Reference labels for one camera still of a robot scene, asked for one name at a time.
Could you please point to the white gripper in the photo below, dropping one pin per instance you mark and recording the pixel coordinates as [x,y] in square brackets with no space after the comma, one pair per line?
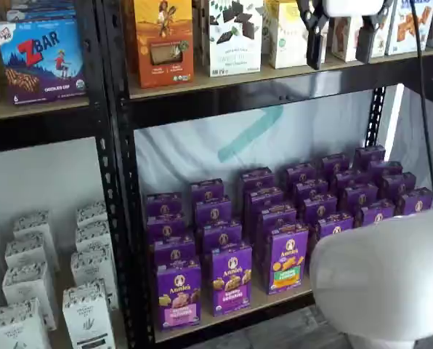
[352,6]

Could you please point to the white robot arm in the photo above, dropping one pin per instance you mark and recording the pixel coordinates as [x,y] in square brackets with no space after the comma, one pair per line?
[383,276]

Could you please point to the white box brown picture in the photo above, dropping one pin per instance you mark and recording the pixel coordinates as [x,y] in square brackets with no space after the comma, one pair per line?
[343,36]

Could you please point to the white narrow snack box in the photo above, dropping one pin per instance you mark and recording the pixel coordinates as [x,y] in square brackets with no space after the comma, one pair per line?
[383,40]

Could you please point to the yellow and white box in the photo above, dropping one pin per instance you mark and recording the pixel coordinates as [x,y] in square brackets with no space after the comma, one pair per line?
[285,40]

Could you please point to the blue white cracker box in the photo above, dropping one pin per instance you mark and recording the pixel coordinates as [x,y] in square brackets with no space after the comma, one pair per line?
[401,36]

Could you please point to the white box dark chocolate squares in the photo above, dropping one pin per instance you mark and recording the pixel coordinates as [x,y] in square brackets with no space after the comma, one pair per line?
[234,54]

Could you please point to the purple Annie's snack box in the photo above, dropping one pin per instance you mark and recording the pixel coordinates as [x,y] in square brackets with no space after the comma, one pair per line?
[369,154]
[174,251]
[349,178]
[311,189]
[385,169]
[334,227]
[207,189]
[415,203]
[276,216]
[165,229]
[263,198]
[300,174]
[163,207]
[376,214]
[222,236]
[213,212]
[360,196]
[256,178]
[398,185]
[318,207]
[334,163]

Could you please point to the black metal shelf rack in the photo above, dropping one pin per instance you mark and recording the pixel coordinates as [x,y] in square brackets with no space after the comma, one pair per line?
[38,132]
[238,100]

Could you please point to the orange snack box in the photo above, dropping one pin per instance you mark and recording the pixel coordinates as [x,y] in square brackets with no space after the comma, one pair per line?
[163,43]

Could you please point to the purple box green patch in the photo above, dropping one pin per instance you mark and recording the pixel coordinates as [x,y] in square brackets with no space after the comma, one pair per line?
[288,258]

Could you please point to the purple box chocolate chip bunnies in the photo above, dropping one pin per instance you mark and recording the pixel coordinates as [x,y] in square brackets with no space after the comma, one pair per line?
[232,280]

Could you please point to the purple box pink patch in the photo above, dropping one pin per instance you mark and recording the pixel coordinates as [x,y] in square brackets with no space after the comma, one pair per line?
[180,291]

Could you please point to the white patterned pasta box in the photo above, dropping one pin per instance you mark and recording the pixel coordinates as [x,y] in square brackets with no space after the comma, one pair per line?
[27,251]
[93,236]
[16,331]
[91,267]
[25,287]
[92,214]
[87,320]
[31,223]

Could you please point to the purple Z Bar box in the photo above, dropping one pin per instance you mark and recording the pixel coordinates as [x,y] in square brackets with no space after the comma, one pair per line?
[38,65]

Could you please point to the blue snack box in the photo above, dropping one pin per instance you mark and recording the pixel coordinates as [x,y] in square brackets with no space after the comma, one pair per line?
[38,11]

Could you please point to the white backdrop cloth teal mark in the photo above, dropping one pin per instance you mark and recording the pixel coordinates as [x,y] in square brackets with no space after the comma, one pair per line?
[202,152]

